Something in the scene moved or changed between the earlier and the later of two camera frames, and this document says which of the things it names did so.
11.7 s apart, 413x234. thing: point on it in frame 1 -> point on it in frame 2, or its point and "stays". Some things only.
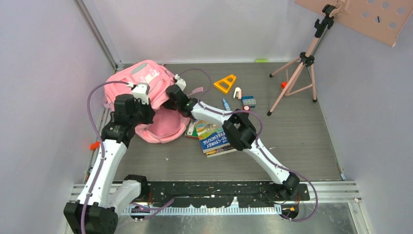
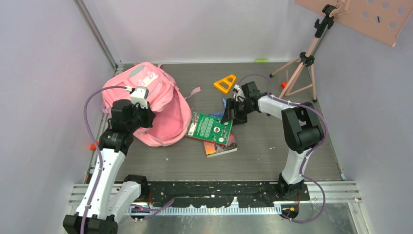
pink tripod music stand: x=383 y=20 stays
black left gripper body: x=142 y=114 stays
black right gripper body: x=168 y=104 -> x=241 y=109
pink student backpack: x=167 y=125 stays
